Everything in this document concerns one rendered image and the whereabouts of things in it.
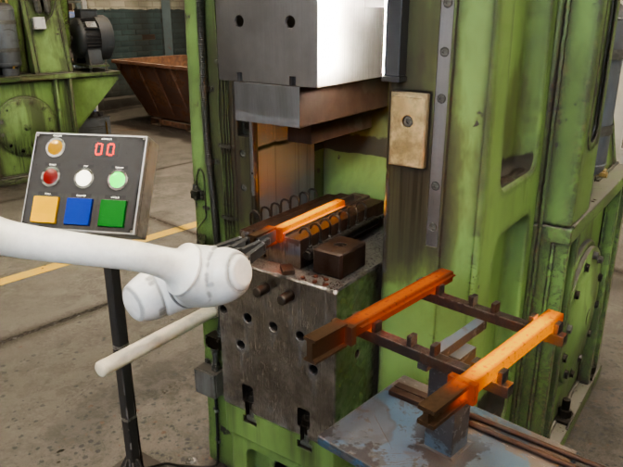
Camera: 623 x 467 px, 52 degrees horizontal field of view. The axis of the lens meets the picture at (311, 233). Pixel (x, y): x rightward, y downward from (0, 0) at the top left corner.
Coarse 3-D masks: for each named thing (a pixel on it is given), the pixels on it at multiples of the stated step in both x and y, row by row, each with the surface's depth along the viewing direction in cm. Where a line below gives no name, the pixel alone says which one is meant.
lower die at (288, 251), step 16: (304, 208) 183; (336, 208) 180; (352, 208) 182; (368, 208) 183; (256, 224) 173; (272, 224) 170; (304, 224) 167; (320, 224) 169; (336, 224) 170; (352, 224) 178; (288, 240) 160; (304, 240) 159; (272, 256) 165; (288, 256) 162
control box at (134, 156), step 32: (32, 160) 180; (64, 160) 179; (96, 160) 177; (128, 160) 176; (32, 192) 178; (64, 192) 177; (96, 192) 175; (128, 192) 174; (32, 224) 176; (64, 224) 175; (96, 224) 173; (128, 224) 172
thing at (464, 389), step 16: (544, 320) 113; (560, 320) 114; (512, 336) 107; (528, 336) 107; (544, 336) 111; (496, 352) 102; (512, 352) 102; (480, 368) 98; (496, 368) 98; (448, 384) 93; (464, 384) 93; (480, 384) 95; (432, 400) 89; (448, 400) 89; (464, 400) 93; (432, 416) 88; (448, 416) 90
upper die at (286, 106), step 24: (240, 96) 156; (264, 96) 152; (288, 96) 148; (312, 96) 150; (336, 96) 158; (360, 96) 168; (384, 96) 178; (264, 120) 154; (288, 120) 150; (312, 120) 152
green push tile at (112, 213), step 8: (104, 200) 174; (112, 200) 173; (120, 200) 173; (104, 208) 173; (112, 208) 173; (120, 208) 172; (104, 216) 173; (112, 216) 172; (120, 216) 172; (104, 224) 172; (112, 224) 172; (120, 224) 172
